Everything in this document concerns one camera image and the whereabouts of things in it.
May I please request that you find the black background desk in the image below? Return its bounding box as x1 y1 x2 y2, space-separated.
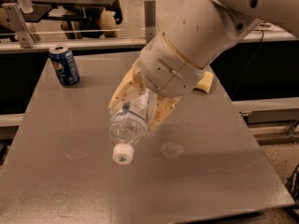
22 0 118 22

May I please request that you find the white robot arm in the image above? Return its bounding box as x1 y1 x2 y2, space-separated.
108 0 299 128

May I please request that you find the seated person in background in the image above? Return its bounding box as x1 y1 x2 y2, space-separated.
61 7 120 39

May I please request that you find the clear plastic water bottle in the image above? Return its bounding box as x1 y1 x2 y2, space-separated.
109 91 150 165

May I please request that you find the black cable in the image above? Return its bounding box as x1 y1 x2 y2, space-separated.
230 30 265 98

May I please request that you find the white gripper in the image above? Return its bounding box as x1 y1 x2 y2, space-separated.
108 33 205 131

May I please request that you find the metal guard rail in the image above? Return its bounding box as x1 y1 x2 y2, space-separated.
0 30 298 54

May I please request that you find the blue Pepsi soda can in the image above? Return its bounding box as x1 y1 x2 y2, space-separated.
50 45 80 87

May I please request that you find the middle metal rail bracket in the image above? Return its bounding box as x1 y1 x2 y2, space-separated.
144 0 156 43

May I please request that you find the yellow sponge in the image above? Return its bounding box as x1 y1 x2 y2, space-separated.
194 71 214 93

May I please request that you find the left metal rail bracket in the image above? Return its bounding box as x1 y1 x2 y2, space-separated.
3 3 35 49

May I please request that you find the metal rail bracket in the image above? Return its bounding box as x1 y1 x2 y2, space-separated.
3 3 35 49
144 0 156 43

